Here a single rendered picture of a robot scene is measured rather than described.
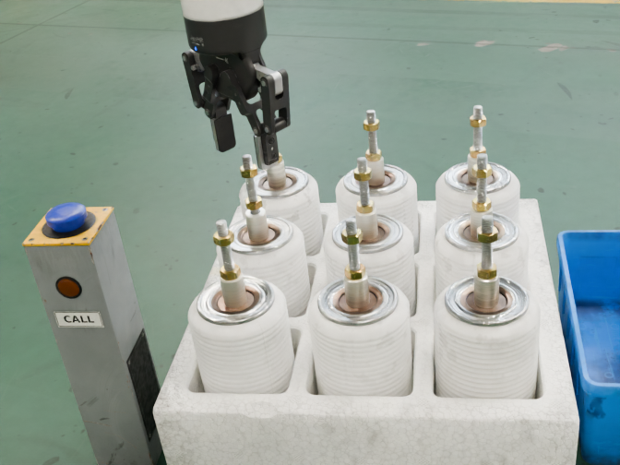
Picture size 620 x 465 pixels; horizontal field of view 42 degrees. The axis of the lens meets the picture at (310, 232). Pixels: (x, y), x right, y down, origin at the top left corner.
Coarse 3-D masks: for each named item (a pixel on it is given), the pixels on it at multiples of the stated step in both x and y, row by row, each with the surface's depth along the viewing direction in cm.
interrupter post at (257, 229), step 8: (248, 216) 86; (256, 216) 86; (264, 216) 87; (248, 224) 87; (256, 224) 86; (264, 224) 87; (248, 232) 88; (256, 232) 87; (264, 232) 87; (256, 240) 87
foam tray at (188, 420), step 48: (432, 240) 97; (432, 288) 89; (528, 288) 88; (432, 336) 82; (192, 384) 81; (432, 384) 76; (192, 432) 78; (240, 432) 77; (288, 432) 76; (336, 432) 75; (384, 432) 74; (432, 432) 74; (480, 432) 73; (528, 432) 72; (576, 432) 71
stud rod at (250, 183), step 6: (246, 156) 83; (246, 162) 83; (252, 162) 84; (246, 168) 84; (246, 180) 84; (252, 180) 85; (246, 186) 85; (252, 186) 85; (252, 192) 85; (252, 198) 86; (252, 210) 86; (258, 210) 87
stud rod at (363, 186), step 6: (360, 162) 82; (366, 162) 82; (360, 168) 82; (366, 168) 82; (360, 186) 83; (366, 186) 83; (360, 192) 83; (366, 192) 83; (360, 198) 84; (366, 198) 84; (366, 204) 84
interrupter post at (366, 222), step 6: (360, 216) 84; (366, 216) 84; (372, 216) 84; (360, 222) 85; (366, 222) 84; (372, 222) 85; (360, 228) 85; (366, 228) 85; (372, 228) 85; (366, 234) 85; (372, 234) 85
